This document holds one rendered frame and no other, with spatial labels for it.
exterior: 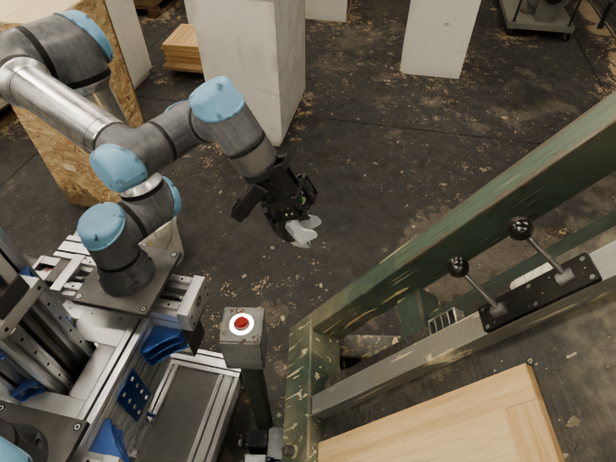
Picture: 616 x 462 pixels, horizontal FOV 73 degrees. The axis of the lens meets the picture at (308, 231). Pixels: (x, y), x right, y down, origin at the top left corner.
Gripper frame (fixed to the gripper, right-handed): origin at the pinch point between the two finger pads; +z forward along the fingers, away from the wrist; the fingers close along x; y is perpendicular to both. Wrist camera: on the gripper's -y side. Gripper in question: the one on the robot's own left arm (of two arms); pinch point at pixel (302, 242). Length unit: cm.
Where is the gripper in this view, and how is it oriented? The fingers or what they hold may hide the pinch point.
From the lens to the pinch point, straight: 84.0
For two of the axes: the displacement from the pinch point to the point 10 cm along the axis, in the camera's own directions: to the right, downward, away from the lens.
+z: 4.6, 6.7, 5.8
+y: 8.6, -1.6, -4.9
